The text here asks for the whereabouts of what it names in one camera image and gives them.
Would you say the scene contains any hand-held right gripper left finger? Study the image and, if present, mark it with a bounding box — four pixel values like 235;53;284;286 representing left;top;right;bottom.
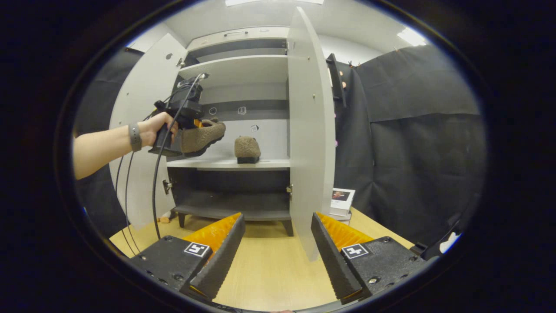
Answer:
128;212;246;302

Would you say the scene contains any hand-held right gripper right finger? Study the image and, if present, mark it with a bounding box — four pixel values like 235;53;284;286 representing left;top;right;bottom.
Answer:
311;212;428;305

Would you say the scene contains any brown fuzzy shoe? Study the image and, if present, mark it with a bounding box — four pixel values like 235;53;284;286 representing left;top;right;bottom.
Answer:
234;136;262;164
180;120;227;158

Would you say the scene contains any white shoe cabinet door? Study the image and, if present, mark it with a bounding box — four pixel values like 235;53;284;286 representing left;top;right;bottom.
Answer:
287;7;336;261
109;33;188;230

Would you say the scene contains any white shoe cabinet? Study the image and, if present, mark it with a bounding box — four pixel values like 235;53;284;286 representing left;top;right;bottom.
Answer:
167;26;294;237

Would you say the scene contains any grey wristband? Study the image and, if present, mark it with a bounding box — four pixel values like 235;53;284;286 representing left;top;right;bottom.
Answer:
128;123;143;153

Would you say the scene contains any white photo cover book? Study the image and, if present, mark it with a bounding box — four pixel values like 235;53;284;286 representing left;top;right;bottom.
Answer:
331;188;356;210

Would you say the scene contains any black backdrop cloth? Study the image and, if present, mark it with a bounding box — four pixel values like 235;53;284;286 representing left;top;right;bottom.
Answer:
332;43;487;246

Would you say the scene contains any large ceiling light panel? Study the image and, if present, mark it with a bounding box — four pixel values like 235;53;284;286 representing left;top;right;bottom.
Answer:
225;0;324;7

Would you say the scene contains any small ceiling light panel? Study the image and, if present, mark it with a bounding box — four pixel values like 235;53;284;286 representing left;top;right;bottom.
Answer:
396;27;428;47

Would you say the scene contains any thin black cable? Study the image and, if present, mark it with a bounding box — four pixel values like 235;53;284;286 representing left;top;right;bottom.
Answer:
124;111;158;257
114;152;135;257

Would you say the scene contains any black door handle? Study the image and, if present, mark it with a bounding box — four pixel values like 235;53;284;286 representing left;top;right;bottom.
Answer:
326;53;348;108

